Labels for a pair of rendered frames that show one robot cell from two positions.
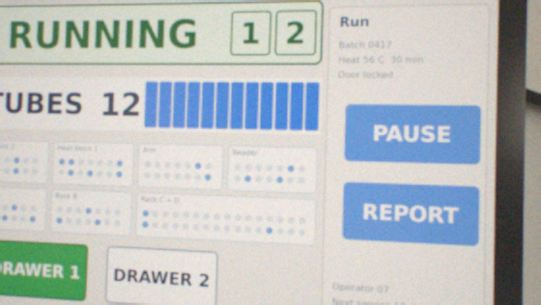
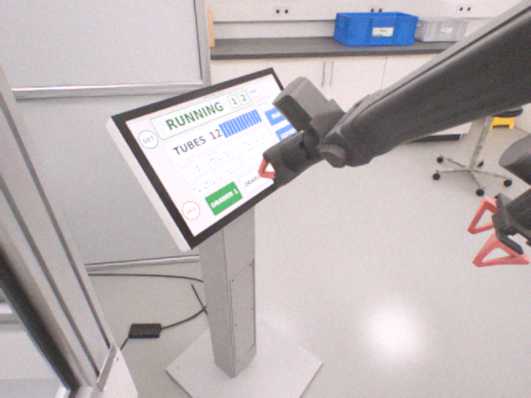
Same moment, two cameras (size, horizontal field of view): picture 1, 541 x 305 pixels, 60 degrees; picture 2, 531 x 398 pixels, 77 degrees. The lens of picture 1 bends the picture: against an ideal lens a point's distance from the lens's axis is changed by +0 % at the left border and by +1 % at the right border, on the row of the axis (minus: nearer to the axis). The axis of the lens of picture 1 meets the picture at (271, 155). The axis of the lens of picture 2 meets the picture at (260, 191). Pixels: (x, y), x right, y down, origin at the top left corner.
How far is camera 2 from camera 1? 0.73 m
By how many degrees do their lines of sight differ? 49
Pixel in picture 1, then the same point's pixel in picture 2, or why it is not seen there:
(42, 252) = (223, 191)
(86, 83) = (202, 132)
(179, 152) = (238, 141)
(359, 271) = not seen: hidden behind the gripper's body
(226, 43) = (230, 106)
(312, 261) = not seen: hidden behind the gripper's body
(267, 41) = (239, 102)
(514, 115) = not seen: hidden behind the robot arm
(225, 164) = (250, 139)
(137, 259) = (247, 177)
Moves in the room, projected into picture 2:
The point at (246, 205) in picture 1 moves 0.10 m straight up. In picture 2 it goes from (260, 148) to (260, 110)
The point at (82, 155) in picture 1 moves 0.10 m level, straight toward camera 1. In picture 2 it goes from (215, 155) to (258, 156)
